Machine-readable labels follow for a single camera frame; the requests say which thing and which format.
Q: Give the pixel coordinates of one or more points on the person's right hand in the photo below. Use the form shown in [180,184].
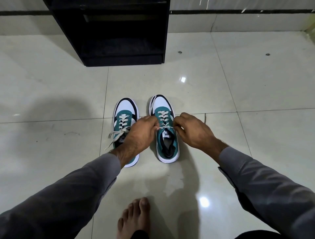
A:
[199,135]

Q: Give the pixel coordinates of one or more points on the person's left hand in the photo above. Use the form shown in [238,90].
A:
[140,138]

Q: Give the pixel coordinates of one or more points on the white shoelace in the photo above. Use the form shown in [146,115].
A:
[118,134]
[163,114]

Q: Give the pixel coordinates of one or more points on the green white sneaker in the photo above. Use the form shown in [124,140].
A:
[161,103]
[125,106]

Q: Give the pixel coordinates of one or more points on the black shoe rack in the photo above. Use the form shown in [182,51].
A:
[123,49]

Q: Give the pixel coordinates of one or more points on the person's left forearm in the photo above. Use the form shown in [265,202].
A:
[69,197]

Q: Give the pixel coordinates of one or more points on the person's right forearm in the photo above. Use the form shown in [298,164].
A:
[265,187]

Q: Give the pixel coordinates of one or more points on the person's bare foot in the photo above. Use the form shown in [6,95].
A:
[137,216]

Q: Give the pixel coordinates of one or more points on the person's black trouser leg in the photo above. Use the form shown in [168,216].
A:
[139,235]
[256,236]

